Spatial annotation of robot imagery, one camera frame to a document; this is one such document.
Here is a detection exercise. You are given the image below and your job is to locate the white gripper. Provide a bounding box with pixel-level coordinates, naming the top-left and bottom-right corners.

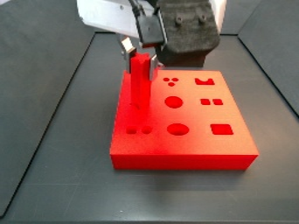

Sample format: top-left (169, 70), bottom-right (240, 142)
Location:
top-left (76, 0), bottom-right (228, 81)

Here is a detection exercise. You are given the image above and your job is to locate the red star-shaped peg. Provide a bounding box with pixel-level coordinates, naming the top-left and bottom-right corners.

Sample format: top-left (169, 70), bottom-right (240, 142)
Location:
top-left (131, 53), bottom-right (151, 109)

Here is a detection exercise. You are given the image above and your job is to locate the red shape-sorting block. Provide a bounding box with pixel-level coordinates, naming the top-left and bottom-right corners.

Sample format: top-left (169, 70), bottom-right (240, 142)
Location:
top-left (109, 70), bottom-right (258, 170)

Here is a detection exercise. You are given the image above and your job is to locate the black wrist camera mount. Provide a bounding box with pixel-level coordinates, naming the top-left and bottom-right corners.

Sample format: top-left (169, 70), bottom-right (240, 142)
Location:
top-left (155, 0), bottom-right (220, 67)

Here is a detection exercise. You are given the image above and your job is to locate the black cable connector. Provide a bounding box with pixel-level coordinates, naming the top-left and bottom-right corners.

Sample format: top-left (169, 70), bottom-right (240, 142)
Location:
top-left (128, 0), bottom-right (164, 48)

